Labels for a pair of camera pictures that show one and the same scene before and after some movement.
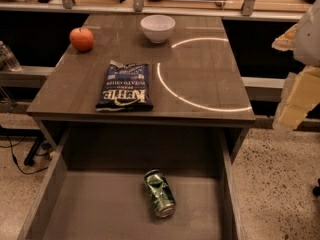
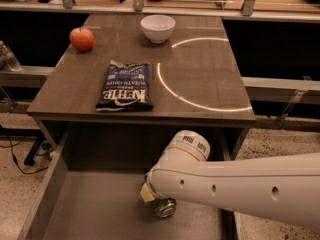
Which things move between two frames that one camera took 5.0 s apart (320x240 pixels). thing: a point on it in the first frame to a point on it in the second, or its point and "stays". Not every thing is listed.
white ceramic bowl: [158, 27] stays
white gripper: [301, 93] to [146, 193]
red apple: [81, 39] stays
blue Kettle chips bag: [125, 86] stays
